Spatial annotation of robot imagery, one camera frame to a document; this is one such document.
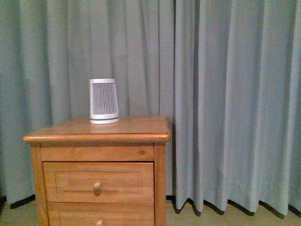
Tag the grey-green curtain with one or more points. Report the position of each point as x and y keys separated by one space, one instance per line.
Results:
x=50 y=49
x=238 y=103

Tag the right grey-green curtain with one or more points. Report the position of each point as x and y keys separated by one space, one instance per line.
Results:
x=238 y=103

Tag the wooden drawer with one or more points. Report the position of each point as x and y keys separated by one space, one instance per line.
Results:
x=95 y=214
x=99 y=182

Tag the wooden nightstand cabinet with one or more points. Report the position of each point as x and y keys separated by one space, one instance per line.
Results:
x=131 y=139

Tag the left grey-green curtain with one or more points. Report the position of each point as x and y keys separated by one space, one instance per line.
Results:
x=50 y=49

